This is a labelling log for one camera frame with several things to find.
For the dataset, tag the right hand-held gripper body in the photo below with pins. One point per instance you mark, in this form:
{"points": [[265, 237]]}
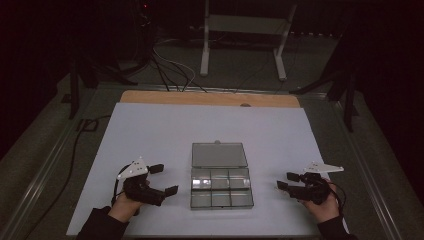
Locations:
{"points": [[311, 190]]}

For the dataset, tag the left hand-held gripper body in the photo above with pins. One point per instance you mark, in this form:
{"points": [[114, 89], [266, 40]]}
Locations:
{"points": [[143, 191]]}

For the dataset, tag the clear plastic compartment box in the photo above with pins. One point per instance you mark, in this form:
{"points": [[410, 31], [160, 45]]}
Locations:
{"points": [[220, 186]]}

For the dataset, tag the person's right hand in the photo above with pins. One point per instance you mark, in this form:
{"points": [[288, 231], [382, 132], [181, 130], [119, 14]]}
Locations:
{"points": [[325, 210]]}

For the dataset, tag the person's left hand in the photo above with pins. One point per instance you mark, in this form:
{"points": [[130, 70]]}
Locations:
{"points": [[123, 208]]}

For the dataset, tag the white table mat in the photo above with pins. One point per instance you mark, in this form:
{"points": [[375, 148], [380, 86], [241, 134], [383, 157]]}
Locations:
{"points": [[166, 133]]}

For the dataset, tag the black tripod stand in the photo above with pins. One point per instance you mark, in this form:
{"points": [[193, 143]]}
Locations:
{"points": [[75, 90], [348, 96]]}

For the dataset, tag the dark equipment with red light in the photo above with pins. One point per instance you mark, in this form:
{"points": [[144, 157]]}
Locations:
{"points": [[144, 30]]}

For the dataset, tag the grey metal stand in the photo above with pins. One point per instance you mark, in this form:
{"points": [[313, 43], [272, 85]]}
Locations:
{"points": [[245, 25]]}

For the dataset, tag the metal floor rail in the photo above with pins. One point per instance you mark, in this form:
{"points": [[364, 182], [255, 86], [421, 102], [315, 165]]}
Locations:
{"points": [[370, 180], [36, 180]]}

